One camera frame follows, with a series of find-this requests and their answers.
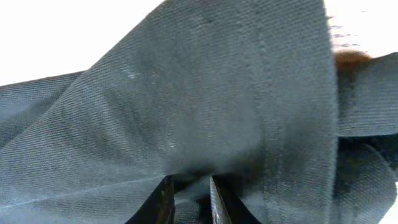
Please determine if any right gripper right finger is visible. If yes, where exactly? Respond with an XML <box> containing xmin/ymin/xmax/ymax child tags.
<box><xmin>210</xmin><ymin>176</ymin><xmax>261</xmax><ymax>224</ymax></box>

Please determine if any black polo shirt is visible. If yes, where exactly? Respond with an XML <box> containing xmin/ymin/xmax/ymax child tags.
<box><xmin>1</xmin><ymin>1</ymin><xmax>397</xmax><ymax>223</ymax></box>

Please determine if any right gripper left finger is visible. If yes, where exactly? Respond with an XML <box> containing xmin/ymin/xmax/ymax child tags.
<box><xmin>125</xmin><ymin>175</ymin><xmax>175</xmax><ymax>224</ymax></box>

